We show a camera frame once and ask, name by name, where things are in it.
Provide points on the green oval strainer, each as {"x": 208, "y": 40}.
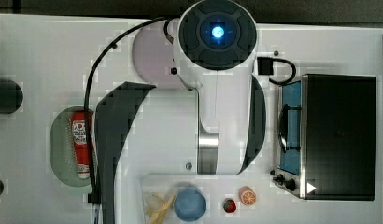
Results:
{"x": 62, "y": 154}

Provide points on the grey round plate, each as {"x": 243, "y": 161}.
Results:
{"x": 152, "y": 56}

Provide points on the yellow banana peel toy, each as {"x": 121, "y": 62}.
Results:
{"x": 157, "y": 207}

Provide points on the red strawberry toy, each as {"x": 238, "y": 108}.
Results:
{"x": 229, "y": 205}

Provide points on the blue bowl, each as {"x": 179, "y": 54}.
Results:
{"x": 189, "y": 204}

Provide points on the red plush ketchup bottle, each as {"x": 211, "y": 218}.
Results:
{"x": 78, "y": 130}

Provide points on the black toaster oven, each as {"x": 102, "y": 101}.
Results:
{"x": 326, "y": 138}

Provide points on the black cable connector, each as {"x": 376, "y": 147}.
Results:
{"x": 266, "y": 68}

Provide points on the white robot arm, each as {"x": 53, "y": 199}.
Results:
{"x": 213, "y": 124}

